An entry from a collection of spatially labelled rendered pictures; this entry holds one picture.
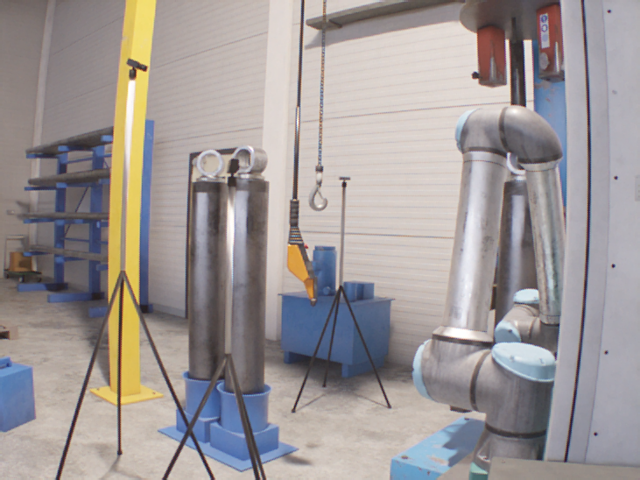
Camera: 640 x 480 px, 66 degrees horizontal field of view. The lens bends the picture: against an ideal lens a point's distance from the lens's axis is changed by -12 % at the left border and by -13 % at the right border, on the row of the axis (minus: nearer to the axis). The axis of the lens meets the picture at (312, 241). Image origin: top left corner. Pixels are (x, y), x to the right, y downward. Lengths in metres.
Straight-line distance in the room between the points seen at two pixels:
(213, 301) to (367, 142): 2.80
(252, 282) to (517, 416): 1.87
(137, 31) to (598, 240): 3.49
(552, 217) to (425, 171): 3.68
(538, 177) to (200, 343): 2.23
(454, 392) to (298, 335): 3.71
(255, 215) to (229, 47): 4.48
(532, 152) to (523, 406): 0.58
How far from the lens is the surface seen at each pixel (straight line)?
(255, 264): 2.84
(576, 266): 1.08
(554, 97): 2.97
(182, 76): 7.76
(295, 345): 4.99
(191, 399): 3.24
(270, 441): 3.11
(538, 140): 1.34
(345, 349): 4.64
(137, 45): 4.04
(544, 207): 1.39
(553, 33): 2.50
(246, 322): 2.86
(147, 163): 7.59
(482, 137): 1.38
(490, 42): 2.74
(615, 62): 1.15
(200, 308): 3.10
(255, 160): 2.86
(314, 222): 5.72
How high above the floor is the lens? 1.25
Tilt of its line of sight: 2 degrees down
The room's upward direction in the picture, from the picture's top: 2 degrees clockwise
